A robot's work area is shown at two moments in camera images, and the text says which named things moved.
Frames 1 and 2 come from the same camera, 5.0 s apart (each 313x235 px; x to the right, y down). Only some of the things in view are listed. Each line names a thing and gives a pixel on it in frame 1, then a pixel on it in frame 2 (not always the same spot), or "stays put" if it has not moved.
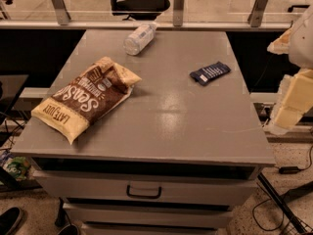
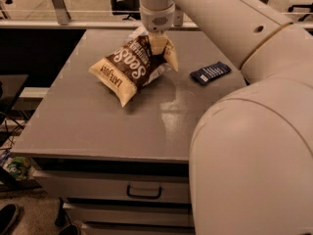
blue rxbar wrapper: (204, 74) stays put
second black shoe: (70, 229) stays put
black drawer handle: (144, 197) stays put
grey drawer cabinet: (172, 158) stays put
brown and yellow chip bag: (85, 97) → (131, 65)
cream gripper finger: (283, 118) → (157, 42)
